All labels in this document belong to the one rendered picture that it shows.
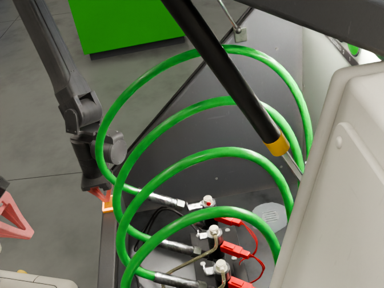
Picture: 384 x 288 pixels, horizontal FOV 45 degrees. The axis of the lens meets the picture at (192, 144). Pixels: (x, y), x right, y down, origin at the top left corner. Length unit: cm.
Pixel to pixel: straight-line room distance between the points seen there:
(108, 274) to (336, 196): 75
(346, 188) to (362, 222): 3
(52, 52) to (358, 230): 83
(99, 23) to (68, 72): 318
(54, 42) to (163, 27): 321
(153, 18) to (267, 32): 316
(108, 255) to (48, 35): 50
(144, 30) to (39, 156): 159
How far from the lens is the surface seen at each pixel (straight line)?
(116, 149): 101
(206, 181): 128
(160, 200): 88
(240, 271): 93
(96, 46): 429
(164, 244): 85
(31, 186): 302
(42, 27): 107
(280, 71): 76
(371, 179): 32
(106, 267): 106
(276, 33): 109
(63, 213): 273
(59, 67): 105
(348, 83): 36
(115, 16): 419
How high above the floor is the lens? 172
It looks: 36 degrees down
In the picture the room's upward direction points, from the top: 10 degrees counter-clockwise
